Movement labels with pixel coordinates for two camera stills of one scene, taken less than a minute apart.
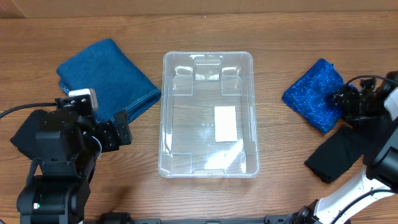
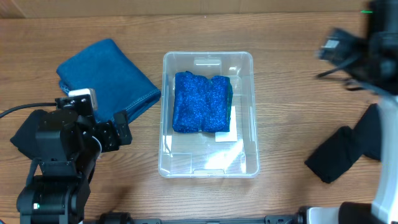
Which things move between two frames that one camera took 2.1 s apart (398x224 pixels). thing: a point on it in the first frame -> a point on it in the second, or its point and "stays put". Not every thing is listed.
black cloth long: [339, 152] stays put
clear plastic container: [208, 122] stays put
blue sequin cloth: [311, 95] -> [201, 103]
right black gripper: [347, 101] -> [339, 53]
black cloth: [25, 138] stays put
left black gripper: [107, 129] stays put
